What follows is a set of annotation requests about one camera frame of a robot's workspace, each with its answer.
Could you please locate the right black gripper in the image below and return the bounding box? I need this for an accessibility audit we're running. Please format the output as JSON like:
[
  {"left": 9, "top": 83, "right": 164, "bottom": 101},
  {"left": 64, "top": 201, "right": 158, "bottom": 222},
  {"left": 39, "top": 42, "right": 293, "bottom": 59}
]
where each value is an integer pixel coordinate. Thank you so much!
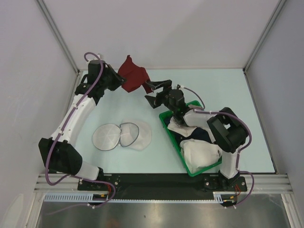
[{"left": 145, "top": 80, "right": 177, "bottom": 114}]

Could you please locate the dark red bra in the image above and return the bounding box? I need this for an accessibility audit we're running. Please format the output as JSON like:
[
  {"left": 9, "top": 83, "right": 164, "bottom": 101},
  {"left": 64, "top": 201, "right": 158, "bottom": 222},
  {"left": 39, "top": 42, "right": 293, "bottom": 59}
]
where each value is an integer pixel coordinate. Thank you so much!
[{"left": 118, "top": 55, "right": 153, "bottom": 94}]

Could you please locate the white mesh laundry bag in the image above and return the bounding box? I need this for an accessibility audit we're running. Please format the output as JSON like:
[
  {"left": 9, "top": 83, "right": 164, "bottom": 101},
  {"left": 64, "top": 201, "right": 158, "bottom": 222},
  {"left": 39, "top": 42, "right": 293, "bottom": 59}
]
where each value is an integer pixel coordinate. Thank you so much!
[{"left": 92, "top": 120, "right": 152, "bottom": 151}]

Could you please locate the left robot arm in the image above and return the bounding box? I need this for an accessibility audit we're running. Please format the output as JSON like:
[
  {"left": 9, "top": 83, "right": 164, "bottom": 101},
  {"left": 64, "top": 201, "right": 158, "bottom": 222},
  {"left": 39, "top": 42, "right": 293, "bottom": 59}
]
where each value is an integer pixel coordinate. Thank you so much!
[{"left": 38, "top": 60, "right": 126, "bottom": 190}]

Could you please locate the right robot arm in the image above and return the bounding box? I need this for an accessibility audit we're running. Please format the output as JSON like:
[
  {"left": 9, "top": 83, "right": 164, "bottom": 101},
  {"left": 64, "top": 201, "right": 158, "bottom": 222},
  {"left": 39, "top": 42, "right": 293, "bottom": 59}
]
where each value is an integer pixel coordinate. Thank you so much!
[{"left": 145, "top": 80, "right": 252, "bottom": 190}]

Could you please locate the beige bra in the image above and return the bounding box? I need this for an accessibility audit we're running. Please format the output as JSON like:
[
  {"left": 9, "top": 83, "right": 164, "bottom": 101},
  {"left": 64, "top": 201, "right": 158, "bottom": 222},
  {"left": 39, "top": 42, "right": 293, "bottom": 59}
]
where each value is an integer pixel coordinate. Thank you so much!
[{"left": 167, "top": 117, "right": 197, "bottom": 137}]

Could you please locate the white bra in basket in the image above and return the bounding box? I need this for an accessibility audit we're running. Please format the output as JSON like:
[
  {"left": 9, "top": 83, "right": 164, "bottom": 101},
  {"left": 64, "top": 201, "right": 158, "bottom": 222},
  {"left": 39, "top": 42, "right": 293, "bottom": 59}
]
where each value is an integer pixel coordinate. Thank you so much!
[{"left": 180, "top": 139, "right": 223, "bottom": 171}]

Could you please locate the navy blue garment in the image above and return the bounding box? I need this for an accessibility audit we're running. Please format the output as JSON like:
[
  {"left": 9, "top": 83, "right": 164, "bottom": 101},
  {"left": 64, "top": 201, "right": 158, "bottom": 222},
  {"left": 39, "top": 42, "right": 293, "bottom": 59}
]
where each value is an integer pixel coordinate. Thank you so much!
[{"left": 190, "top": 128, "right": 212, "bottom": 143}]

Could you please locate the green plastic basket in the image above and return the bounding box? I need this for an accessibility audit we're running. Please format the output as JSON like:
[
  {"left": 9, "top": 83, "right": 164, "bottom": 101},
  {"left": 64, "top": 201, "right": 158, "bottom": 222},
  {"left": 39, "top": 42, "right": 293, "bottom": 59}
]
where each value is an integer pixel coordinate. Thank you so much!
[{"left": 159, "top": 111, "right": 222, "bottom": 177}]

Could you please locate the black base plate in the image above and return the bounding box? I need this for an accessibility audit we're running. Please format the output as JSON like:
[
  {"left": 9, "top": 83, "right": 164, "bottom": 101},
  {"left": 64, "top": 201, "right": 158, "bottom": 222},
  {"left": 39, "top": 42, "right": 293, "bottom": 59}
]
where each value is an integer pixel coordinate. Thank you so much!
[{"left": 77, "top": 173, "right": 247, "bottom": 200}]

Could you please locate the left aluminium frame post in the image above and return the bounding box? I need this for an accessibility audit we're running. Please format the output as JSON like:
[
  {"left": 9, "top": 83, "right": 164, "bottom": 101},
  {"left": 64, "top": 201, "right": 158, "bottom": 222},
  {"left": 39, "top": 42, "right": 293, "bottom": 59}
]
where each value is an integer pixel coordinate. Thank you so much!
[{"left": 35, "top": 0, "right": 80, "bottom": 74}]

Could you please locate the aluminium frame post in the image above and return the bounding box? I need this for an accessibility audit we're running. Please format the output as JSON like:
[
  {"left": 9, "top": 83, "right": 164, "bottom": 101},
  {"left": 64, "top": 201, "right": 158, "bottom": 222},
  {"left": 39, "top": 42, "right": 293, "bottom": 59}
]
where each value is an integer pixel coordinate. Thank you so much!
[
  {"left": 35, "top": 0, "right": 80, "bottom": 74},
  {"left": 243, "top": 0, "right": 289, "bottom": 72}
]

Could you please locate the light blue cable duct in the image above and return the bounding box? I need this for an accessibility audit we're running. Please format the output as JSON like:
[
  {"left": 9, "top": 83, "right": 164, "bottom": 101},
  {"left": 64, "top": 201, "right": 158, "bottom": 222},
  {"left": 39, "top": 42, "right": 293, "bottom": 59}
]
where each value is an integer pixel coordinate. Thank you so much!
[{"left": 44, "top": 193, "right": 109, "bottom": 203}]

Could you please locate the right aluminium frame post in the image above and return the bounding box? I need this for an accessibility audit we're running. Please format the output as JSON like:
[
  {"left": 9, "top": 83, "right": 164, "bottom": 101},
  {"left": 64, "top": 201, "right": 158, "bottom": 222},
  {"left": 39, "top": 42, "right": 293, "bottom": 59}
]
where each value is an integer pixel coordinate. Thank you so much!
[{"left": 243, "top": 0, "right": 289, "bottom": 72}]

